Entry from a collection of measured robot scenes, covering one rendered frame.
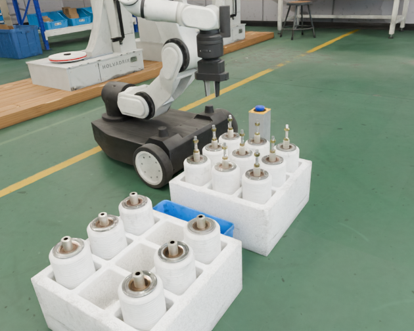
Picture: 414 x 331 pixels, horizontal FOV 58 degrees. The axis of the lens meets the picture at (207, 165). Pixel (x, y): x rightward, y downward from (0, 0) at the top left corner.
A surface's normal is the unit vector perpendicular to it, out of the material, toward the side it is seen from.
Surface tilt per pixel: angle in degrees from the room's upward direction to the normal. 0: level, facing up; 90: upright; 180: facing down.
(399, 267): 0
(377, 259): 0
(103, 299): 90
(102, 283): 90
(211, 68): 90
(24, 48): 92
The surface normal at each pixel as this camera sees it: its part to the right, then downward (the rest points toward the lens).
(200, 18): -0.15, 0.46
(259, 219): -0.55, 0.40
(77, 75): 0.81, 0.23
